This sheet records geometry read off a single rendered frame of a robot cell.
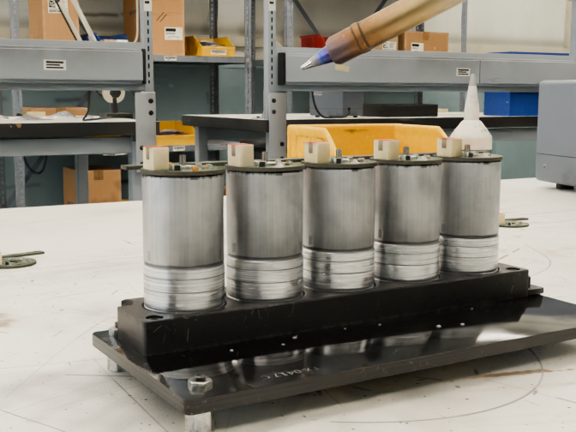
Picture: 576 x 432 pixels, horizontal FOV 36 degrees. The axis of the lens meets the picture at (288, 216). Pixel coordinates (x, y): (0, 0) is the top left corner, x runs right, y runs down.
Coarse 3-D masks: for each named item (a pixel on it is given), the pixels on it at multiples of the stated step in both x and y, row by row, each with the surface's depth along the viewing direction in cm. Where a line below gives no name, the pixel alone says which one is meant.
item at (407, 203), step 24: (384, 168) 30; (408, 168) 29; (432, 168) 30; (384, 192) 30; (408, 192) 30; (432, 192) 30; (384, 216) 30; (408, 216) 30; (432, 216) 30; (384, 240) 30; (408, 240) 30; (432, 240) 30; (384, 264) 30; (408, 264) 30; (432, 264) 30
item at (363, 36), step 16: (400, 0) 23; (416, 0) 23; (432, 0) 23; (448, 0) 23; (464, 0) 23; (384, 16) 23; (400, 16) 23; (416, 16) 23; (432, 16) 23; (352, 32) 23; (368, 32) 23; (384, 32) 23; (400, 32) 23; (336, 48) 24; (352, 48) 23; (368, 48) 23
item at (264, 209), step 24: (240, 192) 27; (264, 192) 27; (288, 192) 27; (240, 216) 27; (264, 216) 27; (288, 216) 27; (240, 240) 27; (264, 240) 27; (288, 240) 27; (240, 264) 27; (264, 264) 27; (288, 264) 27; (240, 288) 27; (264, 288) 27; (288, 288) 27
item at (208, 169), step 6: (174, 168) 25; (180, 168) 26; (204, 168) 26; (210, 168) 26; (216, 168) 26; (222, 168) 26; (150, 174) 25; (156, 174) 25; (162, 174) 25; (168, 174) 25; (174, 174) 25; (180, 174) 25; (186, 174) 25; (192, 174) 25; (198, 174) 25; (204, 174) 25; (210, 174) 26
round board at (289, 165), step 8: (280, 160) 28; (288, 160) 28; (232, 168) 27; (240, 168) 27; (248, 168) 27; (256, 168) 27; (264, 168) 27; (272, 168) 27; (280, 168) 27; (288, 168) 27; (296, 168) 27
